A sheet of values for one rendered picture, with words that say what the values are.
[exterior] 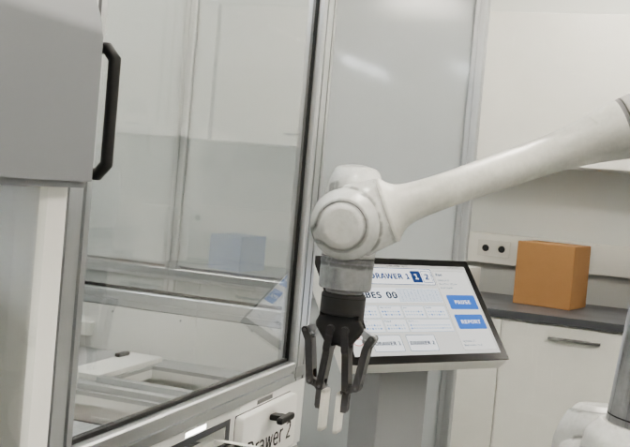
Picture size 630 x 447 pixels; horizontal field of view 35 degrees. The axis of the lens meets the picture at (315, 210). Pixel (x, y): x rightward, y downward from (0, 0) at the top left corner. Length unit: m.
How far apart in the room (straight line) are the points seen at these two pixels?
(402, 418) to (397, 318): 0.28
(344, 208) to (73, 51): 0.67
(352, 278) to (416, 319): 0.96
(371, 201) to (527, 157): 0.29
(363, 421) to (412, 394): 0.15
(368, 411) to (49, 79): 1.92
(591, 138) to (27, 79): 1.06
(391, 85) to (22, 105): 2.52
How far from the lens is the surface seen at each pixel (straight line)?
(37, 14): 0.84
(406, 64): 3.27
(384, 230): 1.50
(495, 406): 4.57
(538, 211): 5.16
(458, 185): 1.55
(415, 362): 2.53
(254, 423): 2.00
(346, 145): 3.30
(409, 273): 2.69
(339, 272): 1.66
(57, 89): 0.86
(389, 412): 2.65
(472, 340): 2.69
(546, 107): 4.82
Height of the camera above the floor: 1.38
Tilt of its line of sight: 2 degrees down
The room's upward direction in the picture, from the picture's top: 5 degrees clockwise
